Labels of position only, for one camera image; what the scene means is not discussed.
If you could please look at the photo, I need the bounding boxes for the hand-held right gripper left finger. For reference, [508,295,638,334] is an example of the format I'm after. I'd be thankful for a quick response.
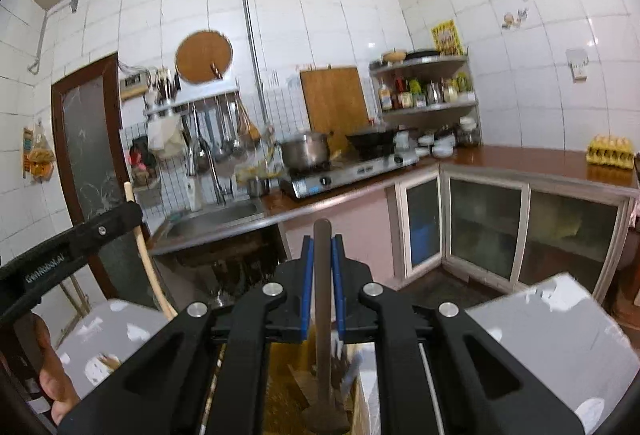
[57,235,316,435]

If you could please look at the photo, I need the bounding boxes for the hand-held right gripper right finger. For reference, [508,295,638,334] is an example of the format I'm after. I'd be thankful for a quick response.
[330,236,586,435]

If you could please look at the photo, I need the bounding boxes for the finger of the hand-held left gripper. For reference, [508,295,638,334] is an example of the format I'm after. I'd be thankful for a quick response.
[0,202,144,323]

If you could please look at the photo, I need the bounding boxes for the grey metal utensil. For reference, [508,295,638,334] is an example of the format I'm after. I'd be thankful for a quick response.
[300,219,351,435]

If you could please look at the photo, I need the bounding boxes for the pale wooden chopstick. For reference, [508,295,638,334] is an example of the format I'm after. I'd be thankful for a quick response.
[123,181,178,320]

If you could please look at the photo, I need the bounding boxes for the yellow perforated utensil holder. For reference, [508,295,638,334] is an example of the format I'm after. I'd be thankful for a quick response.
[212,325,363,435]

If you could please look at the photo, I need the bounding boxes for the person's left hand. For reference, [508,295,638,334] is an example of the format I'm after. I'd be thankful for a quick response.
[31,314,82,425]

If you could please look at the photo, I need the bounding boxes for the brown glass panel door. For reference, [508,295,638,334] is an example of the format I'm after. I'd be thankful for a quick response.
[51,54,153,308]

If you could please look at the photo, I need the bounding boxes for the hanging plastic bag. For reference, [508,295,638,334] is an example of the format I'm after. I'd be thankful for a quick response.
[22,121,57,182]

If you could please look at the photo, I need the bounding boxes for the steel gas stove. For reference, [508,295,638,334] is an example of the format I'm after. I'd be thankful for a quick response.
[279,150,420,200]

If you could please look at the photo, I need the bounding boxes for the steel kitchen sink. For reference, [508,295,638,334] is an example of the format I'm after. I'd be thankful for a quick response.
[150,200,273,256]

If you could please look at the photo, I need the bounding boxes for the steel cooking pot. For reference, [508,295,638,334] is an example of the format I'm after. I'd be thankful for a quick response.
[279,131,332,172]

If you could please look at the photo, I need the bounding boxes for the white hanging cloth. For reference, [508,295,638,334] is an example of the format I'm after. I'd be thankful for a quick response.
[147,116,184,152]

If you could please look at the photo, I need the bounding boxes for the black wok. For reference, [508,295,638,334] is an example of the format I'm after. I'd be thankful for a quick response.
[345,126,402,156]

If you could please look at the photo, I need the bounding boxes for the steel sink faucet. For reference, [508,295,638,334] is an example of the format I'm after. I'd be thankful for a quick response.
[186,136,227,206]

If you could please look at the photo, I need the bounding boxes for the glass door kitchen cabinet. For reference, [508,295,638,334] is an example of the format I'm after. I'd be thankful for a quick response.
[395,145,640,311]

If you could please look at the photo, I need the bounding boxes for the rectangular wooden cutting board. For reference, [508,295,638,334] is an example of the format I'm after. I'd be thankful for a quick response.
[299,66,372,136]

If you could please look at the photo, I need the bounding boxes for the steel utensil rack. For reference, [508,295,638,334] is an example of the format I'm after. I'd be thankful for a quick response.
[143,86,242,118]

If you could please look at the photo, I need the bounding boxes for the glass jar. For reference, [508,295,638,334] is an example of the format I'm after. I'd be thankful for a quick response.
[457,116,482,147]

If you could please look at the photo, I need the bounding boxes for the grey animal print tablecloth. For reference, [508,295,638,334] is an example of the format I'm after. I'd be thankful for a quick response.
[54,272,638,435]

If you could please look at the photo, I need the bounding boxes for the steel corner shelf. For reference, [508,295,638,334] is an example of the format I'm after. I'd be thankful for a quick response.
[369,54,482,126]

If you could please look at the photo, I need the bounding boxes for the round wooden board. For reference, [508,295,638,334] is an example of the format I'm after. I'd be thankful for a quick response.
[174,30,235,86]

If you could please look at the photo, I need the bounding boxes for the yellow egg tray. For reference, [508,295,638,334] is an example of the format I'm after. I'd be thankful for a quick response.
[586,134,636,170]

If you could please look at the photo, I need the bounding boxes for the wire wall basket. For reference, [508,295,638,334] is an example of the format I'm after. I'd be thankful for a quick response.
[126,135,164,192]

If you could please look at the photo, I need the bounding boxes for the metal wall pipe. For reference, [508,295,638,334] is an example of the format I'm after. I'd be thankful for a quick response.
[234,0,272,130]

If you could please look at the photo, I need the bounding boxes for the yellow wall poster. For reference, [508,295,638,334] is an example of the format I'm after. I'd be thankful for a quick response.
[431,19,464,56]

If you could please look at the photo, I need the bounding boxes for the wall tile sticker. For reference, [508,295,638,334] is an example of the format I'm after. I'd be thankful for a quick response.
[501,0,531,30]

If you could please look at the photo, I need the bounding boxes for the white wall socket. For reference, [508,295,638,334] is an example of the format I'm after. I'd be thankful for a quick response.
[566,48,589,83]

